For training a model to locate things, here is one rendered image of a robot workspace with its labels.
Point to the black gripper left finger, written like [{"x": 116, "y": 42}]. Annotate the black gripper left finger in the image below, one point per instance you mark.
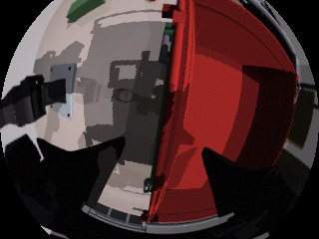
[{"x": 87, "y": 170}]

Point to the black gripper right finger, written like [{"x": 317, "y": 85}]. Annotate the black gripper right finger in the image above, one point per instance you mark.
[{"x": 231, "y": 183}]

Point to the green rectangular block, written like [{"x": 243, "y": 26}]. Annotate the green rectangular block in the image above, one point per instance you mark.
[{"x": 82, "y": 7}]

